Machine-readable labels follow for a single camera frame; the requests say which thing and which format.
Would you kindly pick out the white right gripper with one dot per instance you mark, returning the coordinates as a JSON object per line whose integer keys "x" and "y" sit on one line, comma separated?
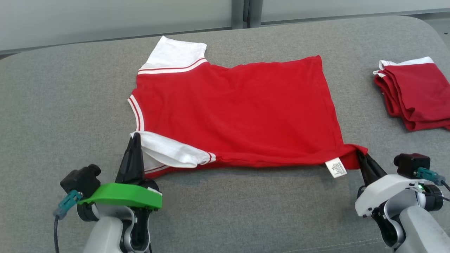
{"x": 383, "y": 189}

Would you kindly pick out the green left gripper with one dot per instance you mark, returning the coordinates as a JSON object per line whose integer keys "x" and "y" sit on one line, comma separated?
{"x": 123, "y": 195}

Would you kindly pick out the red shorts with white hem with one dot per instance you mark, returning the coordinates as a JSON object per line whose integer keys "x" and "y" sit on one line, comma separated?
{"x": 418, "y": 95}

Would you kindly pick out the red white number jersey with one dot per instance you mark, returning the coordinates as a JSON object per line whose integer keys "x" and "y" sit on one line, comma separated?
{"x": 239, "y": 112}

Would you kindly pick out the grey fabric sofa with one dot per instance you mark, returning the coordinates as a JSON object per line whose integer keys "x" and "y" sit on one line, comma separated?
{"x": 70, "y": 105}

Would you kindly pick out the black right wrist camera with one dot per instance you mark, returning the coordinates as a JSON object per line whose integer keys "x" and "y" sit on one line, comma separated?
{"x": 411, "y": 165}

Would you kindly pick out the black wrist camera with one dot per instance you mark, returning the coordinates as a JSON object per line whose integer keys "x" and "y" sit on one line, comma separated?
{"x": 81, "y": 181}
{"x": 411, "y": 165}

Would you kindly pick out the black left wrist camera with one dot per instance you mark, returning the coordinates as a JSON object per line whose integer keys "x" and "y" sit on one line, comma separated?
{"x": 81, "y": 181}

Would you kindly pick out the grey metal partition post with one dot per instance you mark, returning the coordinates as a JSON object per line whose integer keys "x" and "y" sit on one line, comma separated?
{"x": 255, "y": 13}
{"x": 237, "y": 14}

